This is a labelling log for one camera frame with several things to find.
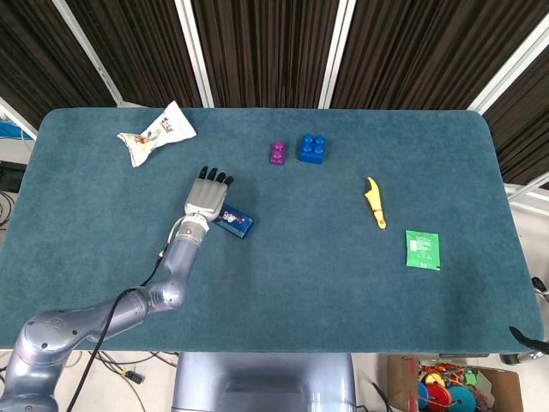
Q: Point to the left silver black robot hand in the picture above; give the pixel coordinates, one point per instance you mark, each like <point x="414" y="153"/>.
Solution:
<point x="206" y="197"/>

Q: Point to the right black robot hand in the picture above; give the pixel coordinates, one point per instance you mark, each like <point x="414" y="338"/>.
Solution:
<point x="532" y="341"/>

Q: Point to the blue cardboard glasses case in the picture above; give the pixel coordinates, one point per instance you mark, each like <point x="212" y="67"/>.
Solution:
<point x="238" y="223"/>

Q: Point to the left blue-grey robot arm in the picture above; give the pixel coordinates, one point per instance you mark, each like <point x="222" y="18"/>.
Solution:
<point x="180" y="257"/>

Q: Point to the brown cardboard box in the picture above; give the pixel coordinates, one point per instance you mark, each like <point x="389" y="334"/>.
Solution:
<point x="502" y="386"/>

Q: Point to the crumpled white snack bag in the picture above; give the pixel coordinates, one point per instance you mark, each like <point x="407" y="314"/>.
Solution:
<point x="165" y="126"/>

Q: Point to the purple toy brick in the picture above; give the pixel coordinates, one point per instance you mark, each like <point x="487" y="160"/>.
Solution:
<point x="277" y="155"/>

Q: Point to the teal toy disc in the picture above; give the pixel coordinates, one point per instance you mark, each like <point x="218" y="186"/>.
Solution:
<point x="462" y="399"/>

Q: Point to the red toy disc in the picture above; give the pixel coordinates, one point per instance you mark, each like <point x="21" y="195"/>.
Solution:
<point x="438" y="395"/>

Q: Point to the blue toy brick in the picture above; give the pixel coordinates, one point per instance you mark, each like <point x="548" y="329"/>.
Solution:
<point x="311" y="150"/>

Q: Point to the teal table cloth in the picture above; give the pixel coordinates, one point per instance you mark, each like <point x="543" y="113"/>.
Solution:
<point x="300" y="279"/>

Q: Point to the green foil packet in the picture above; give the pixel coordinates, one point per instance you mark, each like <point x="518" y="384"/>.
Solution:
<point x="422" y="249"/>

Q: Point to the dark brown pleated curtain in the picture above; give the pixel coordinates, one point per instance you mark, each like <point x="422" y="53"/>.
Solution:
<point x="420" y="51"/>
<point x="266" y="51"/>
<point x="141" y="47"/>
<point x="527" y="129"/>
<point x="43" y="56"/>

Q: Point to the yellow rubber chicken toy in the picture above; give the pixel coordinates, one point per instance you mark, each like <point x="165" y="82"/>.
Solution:
<point x="374" y="199"/>

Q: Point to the blue-grey robot torso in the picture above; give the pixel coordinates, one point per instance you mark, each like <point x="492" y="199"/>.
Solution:
<point x="261" y="382"/>

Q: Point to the black electronic device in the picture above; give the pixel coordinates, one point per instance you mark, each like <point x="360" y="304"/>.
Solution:
<point x="10" y="176"/>

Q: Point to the white metal frame post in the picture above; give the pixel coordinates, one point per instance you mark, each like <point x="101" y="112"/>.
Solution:
<point x="510" y="70"/>
<point x="335" y="53"/>
<point x="90" y="52"/>
<point x="17" y="117"/>
<point x="195" y="53"/>
<point x="527" y="199"/>

